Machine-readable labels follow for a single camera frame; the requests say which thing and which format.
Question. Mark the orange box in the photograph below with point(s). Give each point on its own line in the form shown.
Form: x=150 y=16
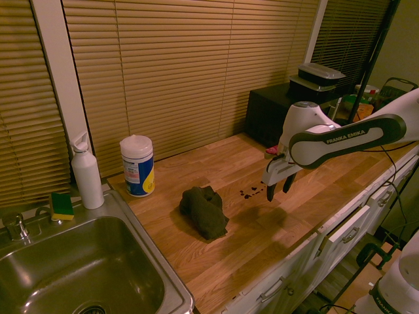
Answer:
x=364 y=112

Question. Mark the dark shaded window blind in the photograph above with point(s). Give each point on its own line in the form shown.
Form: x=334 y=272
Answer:
x=343 y=42

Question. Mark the dark green cloth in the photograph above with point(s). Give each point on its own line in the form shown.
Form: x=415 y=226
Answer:
x=204 y=212

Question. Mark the white kitchen cabinet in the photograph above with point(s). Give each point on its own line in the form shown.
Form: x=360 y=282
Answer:
x=347 y=235

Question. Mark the wide beige window blind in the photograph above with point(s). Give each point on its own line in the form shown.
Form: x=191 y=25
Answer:
x=183 y=72

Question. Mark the disinfecting wipes canister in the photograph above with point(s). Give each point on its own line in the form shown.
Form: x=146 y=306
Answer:
x=137 y=170

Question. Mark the dark liquid spill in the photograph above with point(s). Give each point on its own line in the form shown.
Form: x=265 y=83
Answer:
x=246 y=196

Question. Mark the narrow beige window blind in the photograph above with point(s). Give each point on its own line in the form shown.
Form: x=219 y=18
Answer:
x=26 y=114

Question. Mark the black lidded food container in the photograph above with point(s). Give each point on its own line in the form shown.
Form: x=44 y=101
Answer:
x=319 y=72
x=304 y=86

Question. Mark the green yellow sponge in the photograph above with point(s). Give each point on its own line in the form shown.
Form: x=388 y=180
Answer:
x=62 y=206

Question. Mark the white window frame post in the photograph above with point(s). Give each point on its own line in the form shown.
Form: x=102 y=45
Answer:
x=57 y=65

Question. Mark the pink wrist camera mount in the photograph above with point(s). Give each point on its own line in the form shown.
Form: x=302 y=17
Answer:
x=272 y=150

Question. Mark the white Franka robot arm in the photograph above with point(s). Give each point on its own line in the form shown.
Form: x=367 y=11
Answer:
x=343 y=139

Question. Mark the white water bottle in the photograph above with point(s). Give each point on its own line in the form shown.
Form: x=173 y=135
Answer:
x=86 y=176

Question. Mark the white bowl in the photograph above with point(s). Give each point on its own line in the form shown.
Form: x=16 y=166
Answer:
x=370 y=89

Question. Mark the stainless steel sink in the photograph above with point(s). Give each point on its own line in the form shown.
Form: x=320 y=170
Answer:
x=82 y=261

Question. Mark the black clamp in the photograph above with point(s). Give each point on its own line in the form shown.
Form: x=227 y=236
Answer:
x=373 y=253

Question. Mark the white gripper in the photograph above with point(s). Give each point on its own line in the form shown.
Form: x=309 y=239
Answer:
x=278 y=170

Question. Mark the black camera stand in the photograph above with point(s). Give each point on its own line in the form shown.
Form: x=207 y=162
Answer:
x=373 y=55

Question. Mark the black microwave box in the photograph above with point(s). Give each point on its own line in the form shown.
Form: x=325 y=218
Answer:
x=265 y=111

